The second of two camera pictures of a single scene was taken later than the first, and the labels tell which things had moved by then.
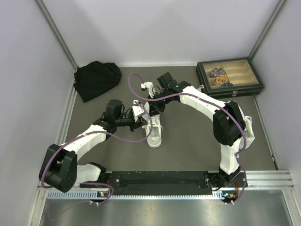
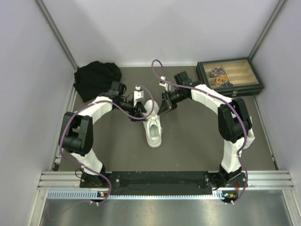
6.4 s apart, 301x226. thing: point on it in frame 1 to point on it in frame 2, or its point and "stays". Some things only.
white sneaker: (154, 139) stays
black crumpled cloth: (94, 79) stays
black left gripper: (138, 122) to (139, 108)
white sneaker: (249, 132) stays
